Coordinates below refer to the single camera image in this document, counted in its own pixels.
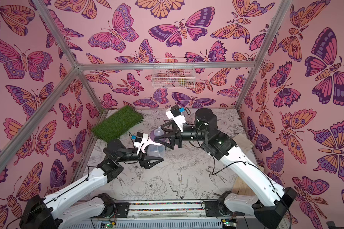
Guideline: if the white wire basket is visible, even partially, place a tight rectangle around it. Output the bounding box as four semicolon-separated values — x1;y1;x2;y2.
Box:
151;57;196;90

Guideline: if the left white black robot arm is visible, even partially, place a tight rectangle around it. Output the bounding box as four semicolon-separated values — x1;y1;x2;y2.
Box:
19;139;163;229

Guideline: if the green object in basket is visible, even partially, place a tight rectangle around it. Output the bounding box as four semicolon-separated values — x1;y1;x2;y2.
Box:
177;77;187;87

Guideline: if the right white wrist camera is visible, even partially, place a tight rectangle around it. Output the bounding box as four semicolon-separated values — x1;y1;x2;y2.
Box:
166;105;186;132

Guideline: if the tan wooden board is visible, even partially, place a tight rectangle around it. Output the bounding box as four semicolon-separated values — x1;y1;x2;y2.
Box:
231;176;256;196

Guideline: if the pink bottle handle ring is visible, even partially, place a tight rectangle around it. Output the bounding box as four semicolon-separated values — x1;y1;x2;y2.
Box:
140;135;155;154

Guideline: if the purple nipple collar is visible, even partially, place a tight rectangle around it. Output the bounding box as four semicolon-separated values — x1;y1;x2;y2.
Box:
150;126;165;142

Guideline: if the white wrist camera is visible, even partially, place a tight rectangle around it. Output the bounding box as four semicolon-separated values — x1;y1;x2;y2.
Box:
131;132;149;154
166;105;186;132

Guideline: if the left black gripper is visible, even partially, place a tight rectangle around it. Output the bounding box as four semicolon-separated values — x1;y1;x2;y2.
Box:
116;140;163;171

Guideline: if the green artificial grass mat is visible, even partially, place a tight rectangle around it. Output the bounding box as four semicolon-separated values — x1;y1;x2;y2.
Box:
92;106;143;143

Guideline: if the beige work glove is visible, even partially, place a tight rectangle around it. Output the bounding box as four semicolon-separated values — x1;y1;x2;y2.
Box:
233;133;254;153

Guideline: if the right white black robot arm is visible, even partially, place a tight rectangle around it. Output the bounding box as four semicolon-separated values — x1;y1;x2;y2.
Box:
152;106;297;229

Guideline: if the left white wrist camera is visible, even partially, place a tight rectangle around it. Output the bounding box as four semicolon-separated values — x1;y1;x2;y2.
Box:
131;132;149;154

